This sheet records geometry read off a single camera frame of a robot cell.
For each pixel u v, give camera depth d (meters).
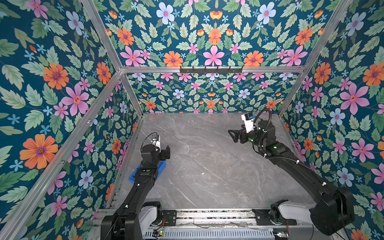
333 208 0.39
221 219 0.75
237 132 0.69
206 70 0.91
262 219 0.73
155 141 0.72
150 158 0.62
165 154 0.78
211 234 0.77
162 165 0.87
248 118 0.66
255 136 0.66
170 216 0.74
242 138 0.70
